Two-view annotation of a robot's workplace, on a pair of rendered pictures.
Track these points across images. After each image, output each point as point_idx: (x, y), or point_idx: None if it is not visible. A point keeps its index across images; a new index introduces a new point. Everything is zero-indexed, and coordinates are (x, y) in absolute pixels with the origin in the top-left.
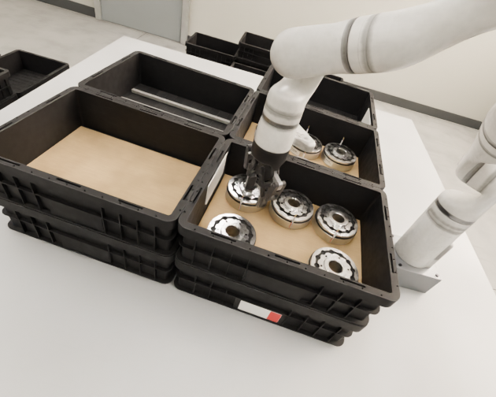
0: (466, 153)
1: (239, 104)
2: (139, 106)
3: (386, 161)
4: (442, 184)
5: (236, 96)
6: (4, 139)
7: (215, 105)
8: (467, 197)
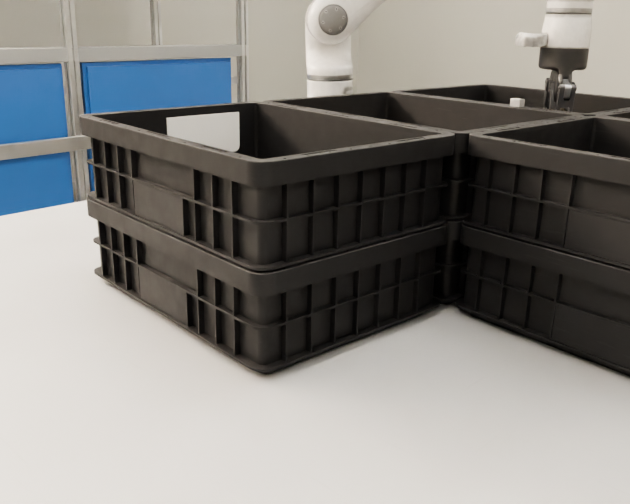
0: (376, 0)
1: (491, 186)
2: None
3: (69, 242)
4: (39, 209)
5: (504, 170)
6: None
7: (547, 228)
8: (333, 55)
